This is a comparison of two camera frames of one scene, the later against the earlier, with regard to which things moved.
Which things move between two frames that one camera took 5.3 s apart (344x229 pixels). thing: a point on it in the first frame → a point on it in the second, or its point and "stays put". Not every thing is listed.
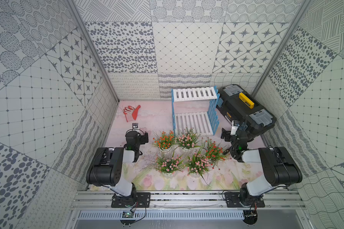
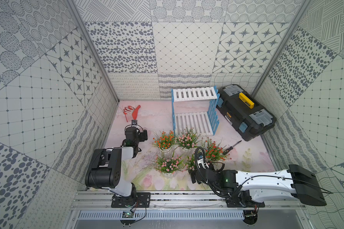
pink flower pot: (169, 167) stays put
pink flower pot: (188, 140) stays put
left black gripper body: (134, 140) stays put
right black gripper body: (229, 138) → (212, 170)
